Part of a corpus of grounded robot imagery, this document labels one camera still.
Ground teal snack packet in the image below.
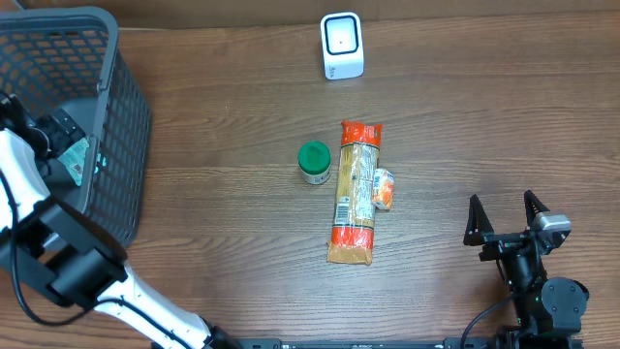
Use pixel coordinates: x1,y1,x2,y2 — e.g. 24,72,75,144
58,138,89,186

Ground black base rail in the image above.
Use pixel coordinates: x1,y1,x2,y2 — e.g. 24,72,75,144
232,336,585,349

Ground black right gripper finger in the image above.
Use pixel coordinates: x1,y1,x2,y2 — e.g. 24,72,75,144
524,190,549,228
465,195,494,237

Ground orange spaghetti package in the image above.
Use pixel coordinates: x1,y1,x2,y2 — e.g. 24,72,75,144
326,121,382,265

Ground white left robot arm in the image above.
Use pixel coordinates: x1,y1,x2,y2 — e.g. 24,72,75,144
1,93,240,348

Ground grey plastic basket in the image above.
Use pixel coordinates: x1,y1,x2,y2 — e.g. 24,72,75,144
1,7,151,246

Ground small orange snack packet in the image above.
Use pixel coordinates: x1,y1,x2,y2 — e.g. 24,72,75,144
372,168,395,210

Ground green lid jar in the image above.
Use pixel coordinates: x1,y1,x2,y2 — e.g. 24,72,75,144
297,141,331,185

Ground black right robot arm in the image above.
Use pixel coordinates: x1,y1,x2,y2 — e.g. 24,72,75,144
459,190,589,348

